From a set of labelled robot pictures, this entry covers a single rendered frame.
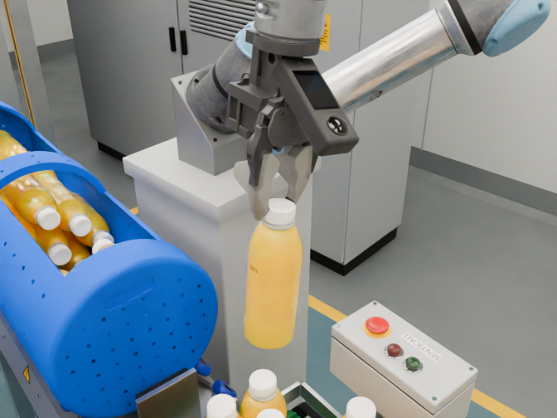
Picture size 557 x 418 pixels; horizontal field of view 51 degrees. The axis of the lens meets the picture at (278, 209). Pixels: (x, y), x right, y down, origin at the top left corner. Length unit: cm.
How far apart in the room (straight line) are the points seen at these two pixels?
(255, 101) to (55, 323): 42
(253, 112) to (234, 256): 62
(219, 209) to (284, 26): 58
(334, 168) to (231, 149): 133
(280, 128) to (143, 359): 47
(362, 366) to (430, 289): 194
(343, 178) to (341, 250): 37
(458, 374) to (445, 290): 197
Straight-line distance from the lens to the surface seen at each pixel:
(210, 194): 116
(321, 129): 58
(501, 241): 328
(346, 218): 262
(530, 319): 281
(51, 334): 86
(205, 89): 119
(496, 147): 358
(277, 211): 68
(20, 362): 128
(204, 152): 123
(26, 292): 94
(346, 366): 94
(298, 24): 61
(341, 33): 233
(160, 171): 127
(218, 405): 82
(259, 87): 67
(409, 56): 101
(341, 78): 103
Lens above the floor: 172
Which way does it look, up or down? 31 degrees down
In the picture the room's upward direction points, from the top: straight up
